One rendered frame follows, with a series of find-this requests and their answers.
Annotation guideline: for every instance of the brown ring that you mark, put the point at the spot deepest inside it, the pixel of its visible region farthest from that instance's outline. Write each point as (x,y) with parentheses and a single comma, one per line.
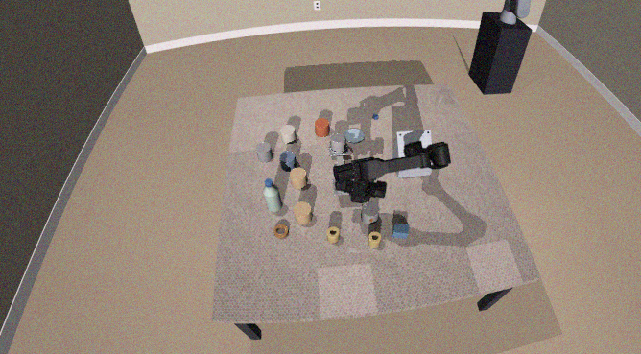
(283,235)

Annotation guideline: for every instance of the blue cube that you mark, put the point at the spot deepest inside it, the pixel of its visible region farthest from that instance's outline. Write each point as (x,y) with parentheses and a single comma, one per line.
(400,231)

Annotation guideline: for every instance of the tan hollow cylinder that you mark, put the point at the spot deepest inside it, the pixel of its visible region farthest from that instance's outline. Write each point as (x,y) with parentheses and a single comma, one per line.
(374,239)
(333,234)

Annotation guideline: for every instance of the brown cylinder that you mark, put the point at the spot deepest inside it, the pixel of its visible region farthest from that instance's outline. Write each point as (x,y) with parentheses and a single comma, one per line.
(322,127)
(303,212)
(298,178)

